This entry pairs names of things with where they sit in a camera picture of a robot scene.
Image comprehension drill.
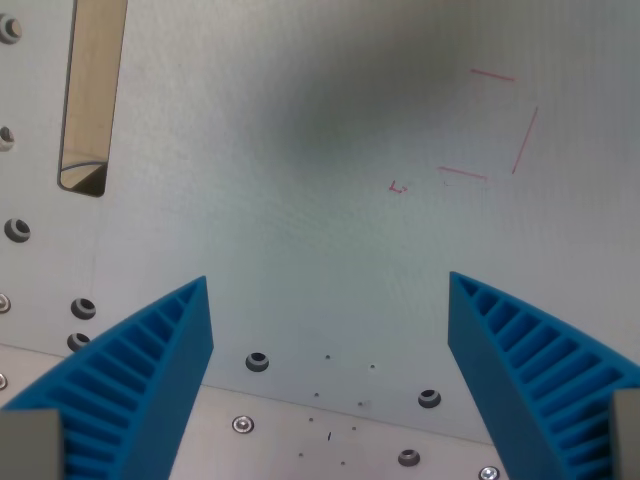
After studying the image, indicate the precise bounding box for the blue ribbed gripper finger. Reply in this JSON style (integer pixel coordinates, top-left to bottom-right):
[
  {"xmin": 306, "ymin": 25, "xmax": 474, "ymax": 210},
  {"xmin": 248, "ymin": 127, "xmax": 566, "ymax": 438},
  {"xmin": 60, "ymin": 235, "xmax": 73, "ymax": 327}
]
[
  {"xmin": 447, "ymin": 270, "xmax": 640, "ymax": 480},
  {"xmin": 0, "ymin": 275, "xmax": 215, "ymax": 480}
]

